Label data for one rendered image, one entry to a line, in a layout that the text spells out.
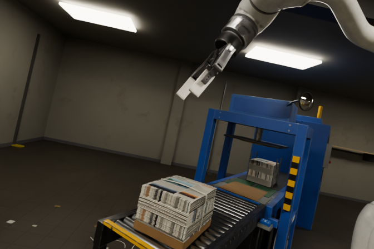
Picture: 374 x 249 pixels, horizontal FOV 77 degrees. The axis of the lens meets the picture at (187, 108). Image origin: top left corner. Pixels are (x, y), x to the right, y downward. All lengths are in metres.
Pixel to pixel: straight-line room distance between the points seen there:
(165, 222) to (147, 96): 5.58
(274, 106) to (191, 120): 4.42
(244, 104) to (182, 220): 1.55
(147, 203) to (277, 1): 1.03
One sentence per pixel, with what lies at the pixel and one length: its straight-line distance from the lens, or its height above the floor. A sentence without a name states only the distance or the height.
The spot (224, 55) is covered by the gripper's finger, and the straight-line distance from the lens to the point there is 0.60.
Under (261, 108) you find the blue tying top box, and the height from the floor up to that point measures 1.64.
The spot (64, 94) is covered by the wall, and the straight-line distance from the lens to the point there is 7.26.
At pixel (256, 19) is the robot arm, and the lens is 0.71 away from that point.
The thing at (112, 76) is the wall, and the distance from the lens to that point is 6.87.
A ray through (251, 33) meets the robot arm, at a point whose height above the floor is 1.68.
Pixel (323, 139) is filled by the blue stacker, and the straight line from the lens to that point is 4.52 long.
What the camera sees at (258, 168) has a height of 0.97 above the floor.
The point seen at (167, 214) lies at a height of 0.94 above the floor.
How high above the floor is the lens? 1.42
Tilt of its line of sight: 2 degrees up
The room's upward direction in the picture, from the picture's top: 12 degrees clockwise
